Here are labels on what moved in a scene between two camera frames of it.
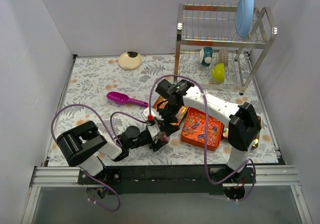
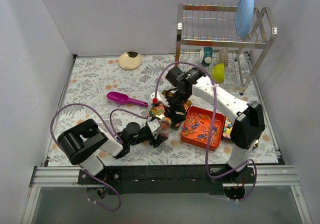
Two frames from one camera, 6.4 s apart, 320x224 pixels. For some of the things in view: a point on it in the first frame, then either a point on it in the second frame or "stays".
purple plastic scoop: x=122 y=98 stays
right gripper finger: x=166 y=115 → x=170 y=111
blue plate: x=244 y=15 stays
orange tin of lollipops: x=193 y=131 stays
